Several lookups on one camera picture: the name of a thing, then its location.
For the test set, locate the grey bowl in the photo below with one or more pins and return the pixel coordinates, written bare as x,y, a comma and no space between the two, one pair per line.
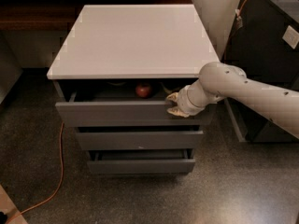
116,84

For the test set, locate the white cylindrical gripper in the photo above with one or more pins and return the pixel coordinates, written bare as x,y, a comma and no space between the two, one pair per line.
183,102

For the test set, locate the white counter top cabinet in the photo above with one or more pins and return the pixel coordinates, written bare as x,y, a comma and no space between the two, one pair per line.
134,41

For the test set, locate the green yellow sponge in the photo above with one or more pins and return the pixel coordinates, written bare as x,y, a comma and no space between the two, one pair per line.
169,87

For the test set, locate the dark cabinet on right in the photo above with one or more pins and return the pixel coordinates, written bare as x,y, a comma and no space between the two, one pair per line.
256,43

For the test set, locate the grey top drawer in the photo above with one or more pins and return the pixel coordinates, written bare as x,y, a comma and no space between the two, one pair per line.
100,103

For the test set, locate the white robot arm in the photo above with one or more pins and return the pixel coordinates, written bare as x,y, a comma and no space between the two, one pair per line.
217,81

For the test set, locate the grey drawer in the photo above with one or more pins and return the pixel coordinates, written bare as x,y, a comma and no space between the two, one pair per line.
147,138
100,103
135,162

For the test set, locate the white wall outlet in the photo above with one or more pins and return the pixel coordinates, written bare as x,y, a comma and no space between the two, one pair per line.
291,37

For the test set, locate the grey middle drawer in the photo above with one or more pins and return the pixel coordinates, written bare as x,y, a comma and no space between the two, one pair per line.
147,138

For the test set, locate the grey bottom drawer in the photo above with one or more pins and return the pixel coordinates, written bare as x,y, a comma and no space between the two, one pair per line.
135,162

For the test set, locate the red apple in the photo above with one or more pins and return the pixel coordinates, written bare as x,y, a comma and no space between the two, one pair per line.
143,90

